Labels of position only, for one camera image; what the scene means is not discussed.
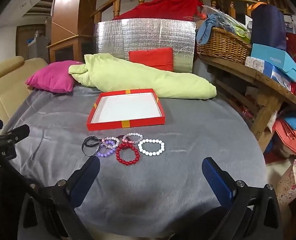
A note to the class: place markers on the red cloth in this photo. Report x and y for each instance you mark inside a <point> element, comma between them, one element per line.
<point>160,8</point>

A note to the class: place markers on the light green blanket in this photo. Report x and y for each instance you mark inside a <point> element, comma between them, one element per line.
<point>138,80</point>

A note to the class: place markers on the silver metal bangle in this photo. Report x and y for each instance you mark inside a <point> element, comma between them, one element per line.
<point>84,148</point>

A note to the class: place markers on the grey blanket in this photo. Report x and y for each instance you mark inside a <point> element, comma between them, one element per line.
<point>163,192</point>

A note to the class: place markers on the floral paper gift bag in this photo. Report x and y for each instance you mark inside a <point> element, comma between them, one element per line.
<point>290,182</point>

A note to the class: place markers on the wooden cabinet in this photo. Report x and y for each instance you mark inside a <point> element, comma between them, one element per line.
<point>68,17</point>

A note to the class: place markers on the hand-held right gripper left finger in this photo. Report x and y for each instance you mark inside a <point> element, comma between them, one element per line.
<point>86,180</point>

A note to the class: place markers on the blue cloth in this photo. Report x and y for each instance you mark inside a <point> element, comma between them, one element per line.
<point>208,27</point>

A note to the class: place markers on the beige sofa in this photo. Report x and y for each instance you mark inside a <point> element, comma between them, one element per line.
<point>5,80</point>

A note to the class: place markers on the magenta pillow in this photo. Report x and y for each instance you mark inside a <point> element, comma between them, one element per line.
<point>53,77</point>

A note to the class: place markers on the wicker basket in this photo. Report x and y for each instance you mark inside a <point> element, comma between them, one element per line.
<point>223,46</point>

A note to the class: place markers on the wooden stair railing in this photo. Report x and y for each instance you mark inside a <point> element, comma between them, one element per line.
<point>116,7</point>

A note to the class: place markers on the wooden bench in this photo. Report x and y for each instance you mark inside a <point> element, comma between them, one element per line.
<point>265,90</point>

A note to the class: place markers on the white patterned box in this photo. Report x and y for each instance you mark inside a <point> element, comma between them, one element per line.
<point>254,63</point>

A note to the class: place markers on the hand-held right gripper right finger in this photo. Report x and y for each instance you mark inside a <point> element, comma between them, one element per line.
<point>218,180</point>

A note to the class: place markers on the stack of coral and blue fabric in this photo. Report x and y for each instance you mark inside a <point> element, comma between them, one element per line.
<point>291,135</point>

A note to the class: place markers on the blue cardboard box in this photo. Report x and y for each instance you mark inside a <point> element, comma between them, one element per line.
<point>272,60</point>

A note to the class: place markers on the navy bag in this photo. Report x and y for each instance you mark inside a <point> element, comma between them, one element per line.
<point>267,27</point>

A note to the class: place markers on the red cushion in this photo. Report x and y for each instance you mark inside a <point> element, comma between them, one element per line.
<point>150,58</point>

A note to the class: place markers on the red shallow box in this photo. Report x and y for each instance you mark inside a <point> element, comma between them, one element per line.
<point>108,125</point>

